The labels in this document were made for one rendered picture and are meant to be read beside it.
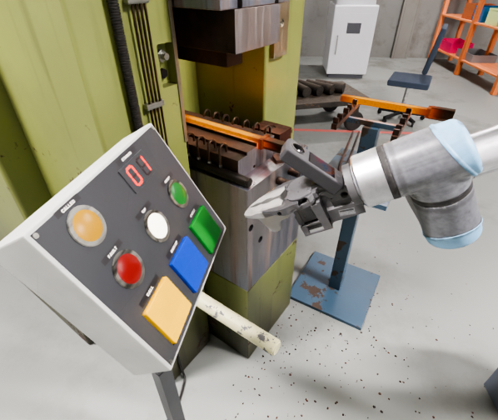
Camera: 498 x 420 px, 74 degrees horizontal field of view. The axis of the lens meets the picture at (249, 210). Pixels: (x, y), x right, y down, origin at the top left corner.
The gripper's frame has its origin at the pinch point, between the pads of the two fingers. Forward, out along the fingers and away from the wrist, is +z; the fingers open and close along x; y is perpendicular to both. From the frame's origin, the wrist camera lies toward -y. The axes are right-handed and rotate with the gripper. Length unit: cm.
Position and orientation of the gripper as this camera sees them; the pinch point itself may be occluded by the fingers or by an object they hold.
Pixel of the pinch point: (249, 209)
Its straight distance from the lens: 62.7
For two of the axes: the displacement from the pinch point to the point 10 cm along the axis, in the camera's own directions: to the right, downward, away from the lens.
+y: 4.9, 7.5, 4.4
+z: -8.5, 3.1, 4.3
